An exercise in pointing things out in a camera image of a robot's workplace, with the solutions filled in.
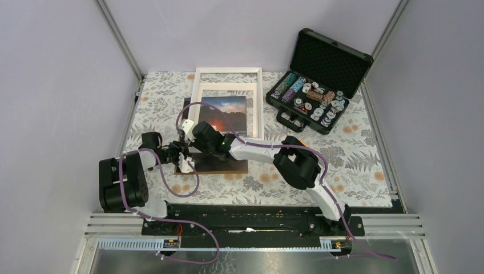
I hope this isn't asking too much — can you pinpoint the brown frame backing board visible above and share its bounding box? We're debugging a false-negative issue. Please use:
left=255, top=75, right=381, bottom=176
left=174, top=148, right=248, bottom=175

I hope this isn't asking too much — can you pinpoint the white picture frame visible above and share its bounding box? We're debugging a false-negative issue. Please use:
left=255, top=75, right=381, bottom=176
left=187, top=67, right=264, bottom=140

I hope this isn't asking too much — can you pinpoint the sunset landscape photo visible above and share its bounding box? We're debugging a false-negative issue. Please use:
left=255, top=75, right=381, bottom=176
left=196, top=96, right=251, bottom=136

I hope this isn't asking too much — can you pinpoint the white photo mat border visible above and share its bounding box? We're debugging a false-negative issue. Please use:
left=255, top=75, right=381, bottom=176
left=188, top=83, right=264, bottom=139

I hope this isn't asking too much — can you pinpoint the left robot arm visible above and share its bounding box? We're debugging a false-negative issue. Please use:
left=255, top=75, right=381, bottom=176
left=99, top=132, right=191, bottom=235

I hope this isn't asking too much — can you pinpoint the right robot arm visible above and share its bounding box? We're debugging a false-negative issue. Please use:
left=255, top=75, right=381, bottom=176
left=180, top=119, right=351, bottom=235

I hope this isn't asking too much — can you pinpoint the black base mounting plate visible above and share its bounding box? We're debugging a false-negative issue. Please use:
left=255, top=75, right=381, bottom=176
left=140, top=204, right=348, bottom=248

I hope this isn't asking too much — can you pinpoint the black poker chip case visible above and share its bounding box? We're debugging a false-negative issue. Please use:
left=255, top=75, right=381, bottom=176
left=265, top=28, right=374, bottom=135

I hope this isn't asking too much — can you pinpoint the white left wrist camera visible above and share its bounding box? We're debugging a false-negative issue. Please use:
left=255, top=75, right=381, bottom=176
left=178, top=152, right=196, bottom=174

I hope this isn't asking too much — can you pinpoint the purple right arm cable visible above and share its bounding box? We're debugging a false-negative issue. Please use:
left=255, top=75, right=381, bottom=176
left=175, top=102, right=397, bottom=261

